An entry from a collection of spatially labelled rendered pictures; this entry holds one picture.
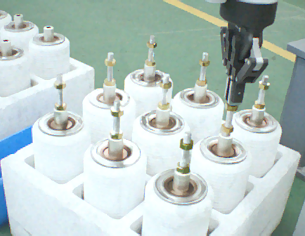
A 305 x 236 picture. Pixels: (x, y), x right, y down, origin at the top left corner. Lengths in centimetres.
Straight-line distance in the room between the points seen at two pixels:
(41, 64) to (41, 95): 8
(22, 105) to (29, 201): 28
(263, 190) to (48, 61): 56
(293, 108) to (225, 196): 43
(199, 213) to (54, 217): 25
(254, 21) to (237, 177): 24
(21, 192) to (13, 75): 30
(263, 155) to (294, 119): 32
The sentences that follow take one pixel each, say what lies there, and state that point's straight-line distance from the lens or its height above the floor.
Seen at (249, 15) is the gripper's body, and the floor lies 48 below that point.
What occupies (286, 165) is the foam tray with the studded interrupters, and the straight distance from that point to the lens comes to 85.
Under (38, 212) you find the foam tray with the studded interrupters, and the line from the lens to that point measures 79.
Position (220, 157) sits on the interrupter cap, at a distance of 70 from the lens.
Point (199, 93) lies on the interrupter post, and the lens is 84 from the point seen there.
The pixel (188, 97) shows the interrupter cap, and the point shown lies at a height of 25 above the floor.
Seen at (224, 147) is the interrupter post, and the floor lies 26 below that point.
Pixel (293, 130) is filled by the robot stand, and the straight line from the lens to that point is 112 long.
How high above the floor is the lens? 65
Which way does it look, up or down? 31 degrees down
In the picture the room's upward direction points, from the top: 5 degrees clockwise
